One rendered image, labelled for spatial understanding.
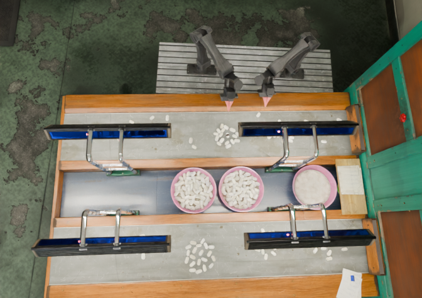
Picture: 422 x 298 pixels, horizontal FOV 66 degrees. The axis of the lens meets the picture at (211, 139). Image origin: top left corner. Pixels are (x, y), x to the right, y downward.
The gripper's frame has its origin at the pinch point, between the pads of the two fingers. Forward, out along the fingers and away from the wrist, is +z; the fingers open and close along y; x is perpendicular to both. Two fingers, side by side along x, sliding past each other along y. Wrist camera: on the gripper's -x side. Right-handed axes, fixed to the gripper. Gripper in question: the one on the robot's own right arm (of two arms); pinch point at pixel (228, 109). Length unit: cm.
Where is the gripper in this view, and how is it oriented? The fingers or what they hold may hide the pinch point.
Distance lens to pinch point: 193.5
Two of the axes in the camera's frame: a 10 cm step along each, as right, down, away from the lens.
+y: 10.0, -0.2, 0.6
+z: -0.1, 9.0, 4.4
